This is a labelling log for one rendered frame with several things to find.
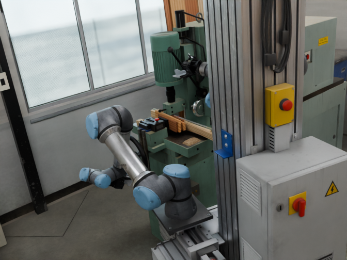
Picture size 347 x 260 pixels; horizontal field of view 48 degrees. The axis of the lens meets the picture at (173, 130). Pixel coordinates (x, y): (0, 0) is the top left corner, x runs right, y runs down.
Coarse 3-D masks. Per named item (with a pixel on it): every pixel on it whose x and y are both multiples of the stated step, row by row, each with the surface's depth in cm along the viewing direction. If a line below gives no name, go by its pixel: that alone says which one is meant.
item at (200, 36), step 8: (192, 24) 244; (200, 24) 240; (200, 32) 235; (200, 40) 236; (200, 48) 238; (200, 56) 240; (208, 88) 251; (192, 112) 265; (192, 120) 268; (200, 120) 261; (208, 120) 258
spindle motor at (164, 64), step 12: (156, 36) 225; (168, 36) 224; (156, 48) 228; (156, 60) 232; (168, 60) 230; (180, 60) 235; (156, 72) 236; (168, 72) 232; (156, 84) 240; (168, 84) 235
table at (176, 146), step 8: (136, 128) 262; (168, 136) 241; (176, 136) 240; (184, 136) 238; (192, 136) 237; (200, 136) 236; (160, 144) 238; (168, 144) 237; (176, 144) 230; (184, 144) 227; (200, 144) 228; (208, 144) 232; (152, 152) 236; (184, 152) 225; (192, 152) 225
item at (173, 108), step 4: (176, 100) 251; (180, 100) 250; (184, 100) 250; (164, 104) 247; (168, 104) 245; (172, 104) 245; (176, 104) 247; (180, 104) 249; (164, 108) 248; (168, 108) 245; (172, 108) 246; (176, 108) 248; (180, 108) 250; (164, 112) 250; (168, 112) 246; (172, 112) 246; (176, 112) 249
